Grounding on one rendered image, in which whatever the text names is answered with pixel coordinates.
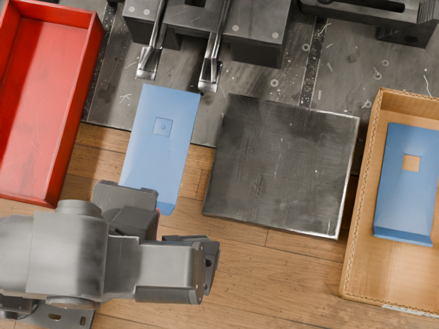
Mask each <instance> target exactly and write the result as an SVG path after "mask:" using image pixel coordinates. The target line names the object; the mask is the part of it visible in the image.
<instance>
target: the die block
mask: <svg viewBox="0 0 439 329"><path fill-rule="evenodd" d="M191 2H192V0H187V1H186V5H191ZM294 2H295V0H291V6H290V9H289V15H288V19H287V24H286V28H285V33H284V39H283V42H282V47H277V46H270V45H266V44H259V43H255V42H248V41H244V40H237V39H230V38H227V37H223V42H230V44H231V58H232V61H237V62H241V63H247V64H251V65H258V66H262V67H269V68H273V69H280V68H281V64H282V58H283V55H284V49H285V44H286V40H287V34H288V31H289V25H290V21H291V15H292V12H293V6H294ZM124 20H125V23H126V26H127V28H128V31H129V34H130V36H131V39H132V41H133V42H134V43H138V44H145V45H150V40H151V37H152V32H153V29H154V24H150V23H144V22H137V21H133V20H126V19H124ZM184 35H189V36H194V37H201V38H204V39H209V36H210V35H209V34H205V33H198V32H194V31H187V30H183V29H177V28H172V27H168V29H167V34H166V37H165V42H164V45H163V48H166V49H170V50H177V51H180V48H181V45H182V40H183V37H184Z"/></svg>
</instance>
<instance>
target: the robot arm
mask: <svg viewBox="0 0 439 329"><path fill-rule="evenodd" d="M158 196H159V194H158V192H157V191H156V190H153V189H147V188H143V187H141V188H140V189H135V188H132V187H126V186H121V185H118V183H117V182H114V181H108V180H99V181H98V182H97V183H96V184H95V185H94V188H93V198H92V202H88V201H84V200H60V201H59V202H58V203H57V208H56V209H55V212H48V211H35V212H34V214H33V216H30V215H17V214H13V215H11V216H6V217H0V321H5V322H12V321H18V322H23V323H26V324H32V325H35V326H41V327H44V328H49V329H91V326H92V323H93V318H94V315H95V310H96V309H99V310H100V309H101V304H104V303H106V302H108V301H109V300H111V299H112V298H118V299H134V300H135V302H141V303H158V304H189V305H200V304H201V302H202V300H203V295H205V296H208V295H209V292H210V289H211V287H212V284H213V282H214V275H215V271H216V270H217V269H218V263H219V259H220V252H221V250H220V243H219V241H212V240H211V239H210V238H209V237H208V236H207V235H205V234H201V235H188V236H178V235H169V236H162V239H161V240H162V241H159V240H157V228H158V226H159V219H160V214H161V211H160V209H159V208H156V204H157V197H158ZM51 314H55V315H60V316H61V319H60V320H55V319H51V318H50V315H51ZM84 317H85V318H86V321H85V324H84V325H82V319H83V318H84Z"/></svg>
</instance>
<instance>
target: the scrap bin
mask: <svg viewBox="0 0 439 329"><path fill-rule="evenodd" d="M104 33H105V29H104V27H103V25H102V23H101V21H100V19H99V16H98V14H97V12H95V11H92V10H85V9H81V8H74V7H67V6H63V5H57V4H52V3H45V2H42V1H35V0H6V1H5V5H4V8H3V11H2V14H1V18H0V198H5V199H8V200H14V201H18V202H23V203H27V204H33V205H37V206H42V207H46V208H52V209H56V208H57V203H58V202H59V199H60V196H61V191H62V188H63V184H64V181H65V176H66V174H67V169H68V166H69V162H70V159H71V155H72V152H73V148H74V143H75V140H76V136H77V133H78V128H79V126H80V121H81V119H82V114H83V111H84V107H85V103H86V99H87V96H88V92H89V88H90V85H91V80H92V78H93V73H94V70H95V66H96V63H97V58H98V55H99V51H100V48H101V44H102V41H103V37H104Z"/></svg>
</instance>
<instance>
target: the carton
mask: <svg viewBox="0 0 439 329"><path fill-rule="evenodd" d="M389 122H392V123H399V124H403V125H410V126H414V127H422V128H426V129H433V130H437V131H439V98H436V97H430V96H426V95H419V94H415V93H408V92H405V91H398V90H394V89H387V88H383V87H380V88H379V90H378V92H377V95H376V98H375V99H374V102H373V105H372V109H371V113H370V120H369V124H368V131H367V135H366V142H365V148H364V153H363V160H362V163H361V171H360V174H359V181H358V186H357V192H356V196H355V203H354V207H353V214H352V218H351V225H350V232H349V236H348V242H347V247H346V254H345V257H344V264H343V269H342V275H341V279H340V286H339V290H338V298H343V299H347V300H353V301H356V302H362V303H366V304H371V305H375V306H380V307H384V308H388V309H394V310H397V311H403V312H407V313H412V314H416V315H421V316H425V317H431V318H434V319H439V176H438V185H437V190H436V199H435V205H434V213H433V218H432V228H431V240H432V244H433V246H432V247H427V246H422V245H416V244H412V243H405V242H399V241H395V240H388V239H384V238H378V237H374V236H373V229H372V225H373V221H374V213H375V209H376V201H377V195H378V188H379V183H380V175H381V171H382V163H383V155H384V150H385V142H386V138H387V130H388V125H389ZM419 162H420V157H416V156H411V155H404V160H403V166H402V169H403V170H410V171H414V172H418V171H419Z"/></svg>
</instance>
